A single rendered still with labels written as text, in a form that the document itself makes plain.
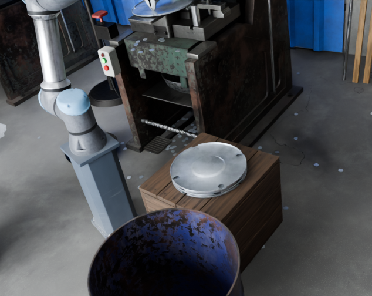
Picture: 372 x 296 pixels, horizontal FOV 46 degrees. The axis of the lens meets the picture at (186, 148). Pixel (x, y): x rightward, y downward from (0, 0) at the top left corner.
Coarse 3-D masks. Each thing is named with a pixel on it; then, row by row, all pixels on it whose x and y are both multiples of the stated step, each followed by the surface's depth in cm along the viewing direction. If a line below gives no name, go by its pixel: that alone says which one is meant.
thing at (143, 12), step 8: (144, 0) 210; (160, 0) 205; (168, 0) 202; (176, 0) 201; (184, 0) 199; (192, 0) 195; (144, 8) 201; (160, 8) 195; (168, 8) 194; (176, 8) 192; (144, 16) 191
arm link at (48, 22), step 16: (32, 0) 155; (32, 16) 159; (48, 16) 159; (48, 32) 162; (48, 48) 165; (48, 64) 168; (48, 80) 171; (64, 80) 173; (48, 96) 173; (48, 112) 180
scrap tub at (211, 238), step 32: (128, 224) 136; (160, 224) 141; (192, 224) 139; (96, 256) 127; (128, 256) 141; (160, 256) 148; (192, 256) 148; (224, 256) 137; (96, 288) 125; (128, 288) 145; (160, 288) 155; (192, 288) 158; (224, 288) 149
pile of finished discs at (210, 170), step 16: (208, 144) 178; (224, 144) 176; (176, 160) 173; (192, 160) 172; (208, 160) 169; (224, 160) 168; (240, 160) 167; (176, 176) 167; (192, 176) 164; (208, 176) 162; (224, 176) 161; (240, 176) 159; (192, 192) 158; (208, 192) 156; (224, 192) 158
